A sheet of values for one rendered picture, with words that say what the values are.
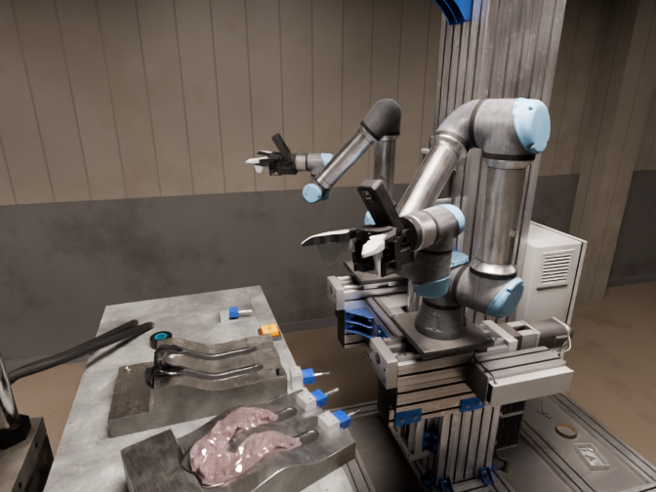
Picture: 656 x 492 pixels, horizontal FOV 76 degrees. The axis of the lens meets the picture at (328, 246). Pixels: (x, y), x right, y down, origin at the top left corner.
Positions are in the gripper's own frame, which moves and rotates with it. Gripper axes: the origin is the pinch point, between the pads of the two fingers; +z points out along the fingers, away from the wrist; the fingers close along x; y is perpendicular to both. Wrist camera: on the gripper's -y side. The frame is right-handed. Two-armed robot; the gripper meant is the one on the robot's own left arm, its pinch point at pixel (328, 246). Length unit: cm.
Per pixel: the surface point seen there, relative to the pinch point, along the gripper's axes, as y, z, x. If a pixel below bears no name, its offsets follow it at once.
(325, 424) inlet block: 55, -16, 26
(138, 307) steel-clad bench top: 47, -6, 143
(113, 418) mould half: 51, 25, 68
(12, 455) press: 56, 48, 82
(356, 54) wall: -72, -169, 156
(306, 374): 55, -28, 51
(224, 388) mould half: 50, -3, 56
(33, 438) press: 56, 43, 85
